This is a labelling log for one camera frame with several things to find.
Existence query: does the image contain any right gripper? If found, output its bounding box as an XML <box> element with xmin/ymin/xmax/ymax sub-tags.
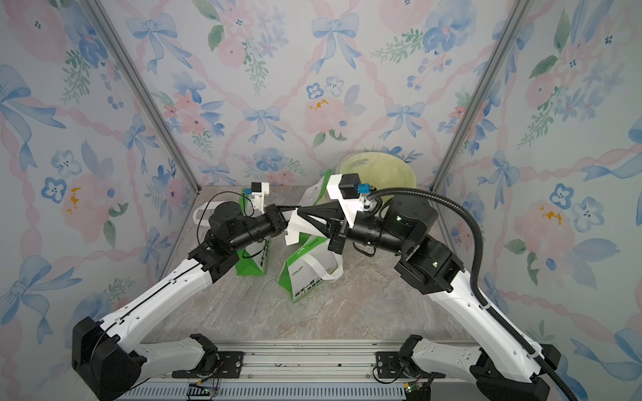
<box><xmin>303</xmin><ymin>198</ymin><xmax>412</xmax><ymax>257</ymax></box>

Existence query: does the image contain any bag receipt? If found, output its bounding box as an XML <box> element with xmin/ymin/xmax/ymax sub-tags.
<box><xmin>284</xmin><ymin>210</ymin><xmax>322</xmax><ymax>247</ymax></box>

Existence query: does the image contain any green white bag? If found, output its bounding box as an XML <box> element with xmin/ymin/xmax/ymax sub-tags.
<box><xmin>278</xmin><ymin>237</ymin><xmax>344</xmax><ymax>302</ymax></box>
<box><xmin>192</xmin><ymin>188</ymin><xmax>274</xmax><ymax>277</ymax></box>
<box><xmin>299</xmin><ymin>170</ymin><xmax>333</xmax><ymax>207</ymax></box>

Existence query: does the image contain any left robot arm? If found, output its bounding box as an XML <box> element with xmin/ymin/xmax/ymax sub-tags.
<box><xmin>72</xmin><ymin>202</ymin><xmax>292</xmax><ymax>400</ymax></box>

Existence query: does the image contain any cream trash bin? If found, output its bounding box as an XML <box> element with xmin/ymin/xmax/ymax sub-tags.
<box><xmin>337</xmin><ymin>151</ymin><xmax>417</xmax><ymax>202</ymax></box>

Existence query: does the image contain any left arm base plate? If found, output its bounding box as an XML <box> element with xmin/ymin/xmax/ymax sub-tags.
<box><xmin>197</xmin><ymin>351</ymin><xmax>245</xmax><ymax>379</ymax></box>

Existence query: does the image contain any aluminium front rail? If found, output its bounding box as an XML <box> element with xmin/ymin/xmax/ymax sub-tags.
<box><xmin>123</xmin><ymin>340</ymin><xmax>484</xmax><ymax>400</ymax></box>

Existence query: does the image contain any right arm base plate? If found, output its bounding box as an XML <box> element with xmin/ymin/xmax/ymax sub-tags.
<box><xmin>374</xmin><ymin>351</ymin><xmax>446</xmax><ymax>381</ymax></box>

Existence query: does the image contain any left aluminium corner post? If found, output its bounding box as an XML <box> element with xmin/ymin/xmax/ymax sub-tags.
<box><xmin>80</xmin><ymin>0</ymin><xmax>201</xmax><ymax>194</ymax></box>

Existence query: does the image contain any aluminium corner post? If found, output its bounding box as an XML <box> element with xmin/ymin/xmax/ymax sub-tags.
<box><xmin>80</xmin><ymin>0</ymin><xmax>201</xmax><ymax>194</ymax></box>
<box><xmin>431</xmin><ymin>0</ymin><xmax>532</xmax><ymax>192</ymax></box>

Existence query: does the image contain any right aluminium corner post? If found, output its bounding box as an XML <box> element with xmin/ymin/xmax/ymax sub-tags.
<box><xmin>431</xmin><ymin>0</ymin><xmax>532</xmax><ymax>192</ymax></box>

